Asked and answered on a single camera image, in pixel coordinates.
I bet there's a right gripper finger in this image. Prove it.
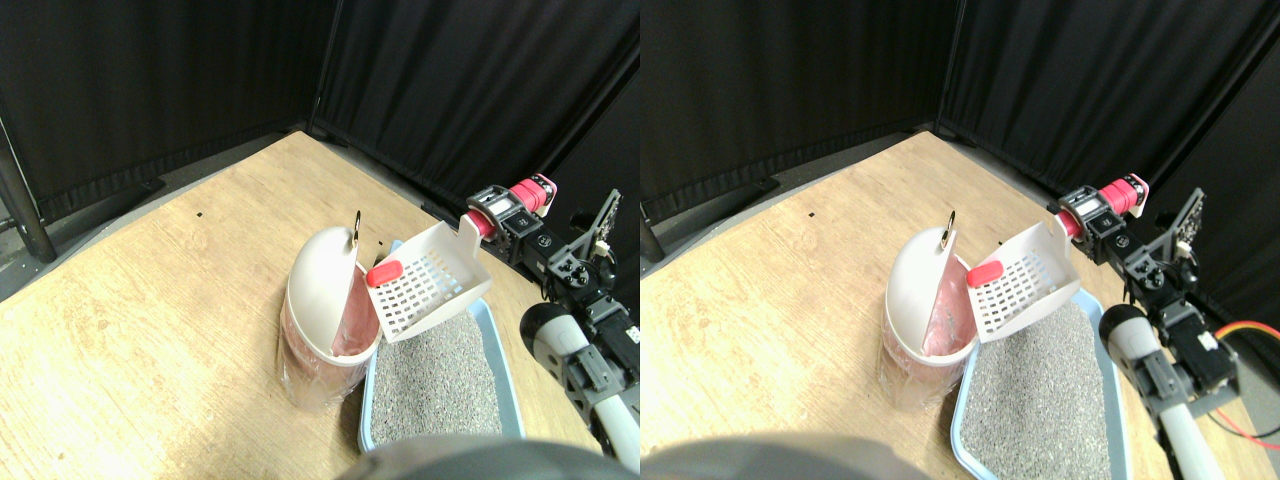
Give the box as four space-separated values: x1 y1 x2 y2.
466 186 525 229
1058 186 1117 229

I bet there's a white scoop with red handle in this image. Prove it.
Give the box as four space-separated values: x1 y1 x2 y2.
966 174 1152 345
366 174 557 345

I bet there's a grey stand pole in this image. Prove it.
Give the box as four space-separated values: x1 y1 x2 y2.
640 215 669 264
0 120 58 264

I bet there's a black curtain stand pole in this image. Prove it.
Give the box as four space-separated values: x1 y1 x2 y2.
930 0 967 137
1150 40 1280 196
305 0 347 137
545 40 640 179

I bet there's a white bin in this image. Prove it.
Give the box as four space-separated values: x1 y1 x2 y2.
880 210 982 414
277 210 384 414

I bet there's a blue litter tray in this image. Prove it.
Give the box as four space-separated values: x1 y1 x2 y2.
950 285 1134 480
358 238 526 456

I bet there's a black bracket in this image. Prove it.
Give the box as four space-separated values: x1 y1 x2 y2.
1160 188 1209 267
569 188 624 264

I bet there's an orange wire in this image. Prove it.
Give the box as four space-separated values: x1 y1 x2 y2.
1212 319 1280 444

